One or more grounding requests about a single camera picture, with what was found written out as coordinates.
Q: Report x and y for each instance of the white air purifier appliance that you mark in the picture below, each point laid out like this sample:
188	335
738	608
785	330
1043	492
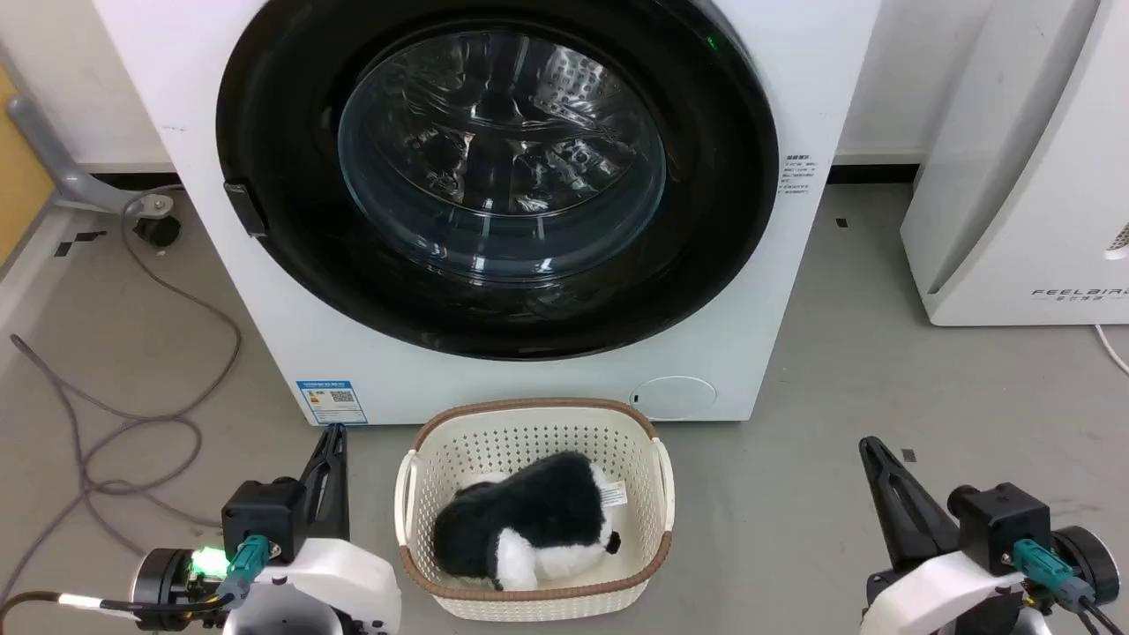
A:
1014	176

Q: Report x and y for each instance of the round white filter cover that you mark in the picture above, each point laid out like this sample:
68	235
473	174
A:
675	398

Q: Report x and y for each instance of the small text sticker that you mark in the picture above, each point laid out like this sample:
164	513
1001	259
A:
800	175

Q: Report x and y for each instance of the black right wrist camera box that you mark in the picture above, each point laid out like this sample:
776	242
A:
1001	525

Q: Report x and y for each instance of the white plush toy tag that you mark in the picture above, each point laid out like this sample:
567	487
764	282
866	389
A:
614	494

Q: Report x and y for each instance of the black and white plush toy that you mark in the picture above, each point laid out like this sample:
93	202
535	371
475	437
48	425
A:
529	511

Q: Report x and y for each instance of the white front-load washing machine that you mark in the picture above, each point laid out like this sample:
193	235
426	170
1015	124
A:
265	335

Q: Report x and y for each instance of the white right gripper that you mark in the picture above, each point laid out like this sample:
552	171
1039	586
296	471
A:
935	595

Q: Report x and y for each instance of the steel washer drum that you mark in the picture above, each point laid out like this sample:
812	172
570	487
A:
494	132

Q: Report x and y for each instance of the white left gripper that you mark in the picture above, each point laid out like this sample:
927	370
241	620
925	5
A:
344	582

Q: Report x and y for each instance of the cream plastic laundry basket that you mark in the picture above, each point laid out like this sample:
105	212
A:
529	432

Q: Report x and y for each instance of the yellow wooden panel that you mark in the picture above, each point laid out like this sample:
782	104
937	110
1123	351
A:
18	176

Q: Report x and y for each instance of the round black glass washer door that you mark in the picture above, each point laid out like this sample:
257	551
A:
714	220

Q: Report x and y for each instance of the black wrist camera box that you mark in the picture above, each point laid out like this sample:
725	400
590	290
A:
263	520
1001	525

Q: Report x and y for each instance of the grey metal furniture leg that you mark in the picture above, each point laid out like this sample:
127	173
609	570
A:
53	154

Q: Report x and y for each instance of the black caster wheel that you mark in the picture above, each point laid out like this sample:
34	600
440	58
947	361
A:
159	231

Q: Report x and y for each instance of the blue energy label sticker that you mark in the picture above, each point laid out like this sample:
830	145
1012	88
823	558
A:
332	402

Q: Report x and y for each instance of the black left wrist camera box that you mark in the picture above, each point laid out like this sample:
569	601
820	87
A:
263	520

